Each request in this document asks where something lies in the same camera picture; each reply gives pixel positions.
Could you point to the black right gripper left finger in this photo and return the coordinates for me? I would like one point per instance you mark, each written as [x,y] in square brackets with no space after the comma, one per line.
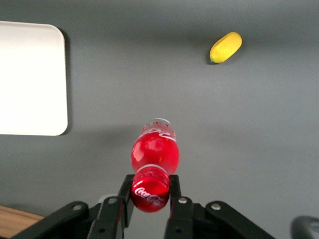
[109,219]

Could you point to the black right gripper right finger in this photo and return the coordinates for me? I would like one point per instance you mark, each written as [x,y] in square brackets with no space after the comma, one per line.
[182,219]

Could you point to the red coca-cola bottle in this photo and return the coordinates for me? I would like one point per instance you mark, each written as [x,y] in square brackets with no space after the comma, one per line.
[154,154]

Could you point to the white rectangular tray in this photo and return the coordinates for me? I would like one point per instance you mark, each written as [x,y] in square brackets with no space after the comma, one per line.
[32,79]

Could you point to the yellow toy banana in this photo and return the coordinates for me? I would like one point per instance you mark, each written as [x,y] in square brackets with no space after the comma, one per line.
[225,47]

